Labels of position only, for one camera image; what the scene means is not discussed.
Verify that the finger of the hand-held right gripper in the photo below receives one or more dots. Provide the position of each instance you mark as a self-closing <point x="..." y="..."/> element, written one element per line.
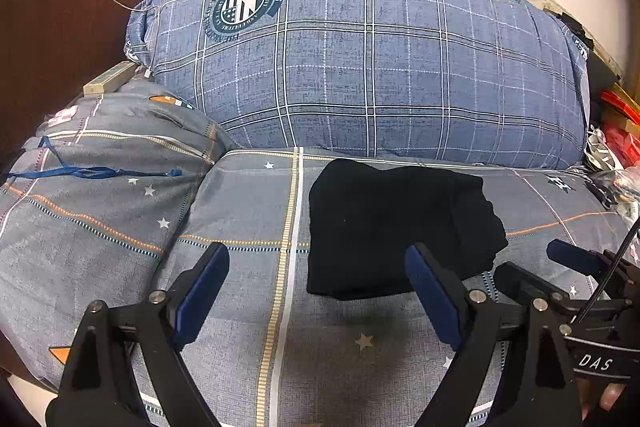
<point x="570" y="254"/>
<point x="520" y="282"/>

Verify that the person's right hand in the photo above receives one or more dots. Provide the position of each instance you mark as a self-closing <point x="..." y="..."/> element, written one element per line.
<point x="612" y="397"/>

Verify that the blue plaid quilt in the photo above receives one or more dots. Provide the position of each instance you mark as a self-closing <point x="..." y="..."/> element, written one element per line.
<point x="375" y="72"/>

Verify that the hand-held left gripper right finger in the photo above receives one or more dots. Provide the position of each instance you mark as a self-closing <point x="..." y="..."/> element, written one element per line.
<point x="435" y="302"/>

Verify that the crumpled clear plastic wrappers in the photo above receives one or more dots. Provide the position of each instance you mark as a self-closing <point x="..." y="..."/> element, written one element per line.
<point x="610" y="167"/>

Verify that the blue ribbon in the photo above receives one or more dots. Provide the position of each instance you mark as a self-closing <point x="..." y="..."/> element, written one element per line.
<point x="90" y="173"/>

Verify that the grey star print pillow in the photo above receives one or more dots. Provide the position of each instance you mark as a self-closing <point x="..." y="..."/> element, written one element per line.
<point x="90" y="217"/>

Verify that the beige cardboard box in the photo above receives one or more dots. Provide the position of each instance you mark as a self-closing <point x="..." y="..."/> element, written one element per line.
<point x="110" y="79"/>

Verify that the black pants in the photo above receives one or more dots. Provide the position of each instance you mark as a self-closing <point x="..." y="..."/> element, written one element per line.
<point x="390" y="217"/>

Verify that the red plastic packaging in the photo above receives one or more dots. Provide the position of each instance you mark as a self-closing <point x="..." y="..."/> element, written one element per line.
<point x="620" y="132"/>

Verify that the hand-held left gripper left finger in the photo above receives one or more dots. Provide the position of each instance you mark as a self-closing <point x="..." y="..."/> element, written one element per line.
<point x="200" y="297"/>

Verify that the small black object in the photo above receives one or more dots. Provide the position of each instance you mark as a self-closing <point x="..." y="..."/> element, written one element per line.
<point x="572" y="29"/>

